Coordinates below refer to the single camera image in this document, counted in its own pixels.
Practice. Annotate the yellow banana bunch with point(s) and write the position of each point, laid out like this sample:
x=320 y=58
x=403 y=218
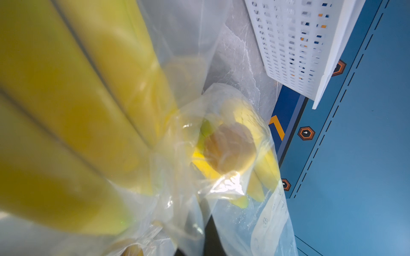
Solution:
x=237 y=139

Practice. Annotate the clear zip-top bag blue seal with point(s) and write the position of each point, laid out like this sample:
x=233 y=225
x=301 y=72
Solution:
x=250 y=208

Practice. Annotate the rear bagged banana bunch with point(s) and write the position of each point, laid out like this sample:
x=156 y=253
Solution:
x=99 y=116

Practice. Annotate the white plastic basket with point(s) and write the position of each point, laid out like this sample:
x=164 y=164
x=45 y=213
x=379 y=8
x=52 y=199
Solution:
x=301 y=41

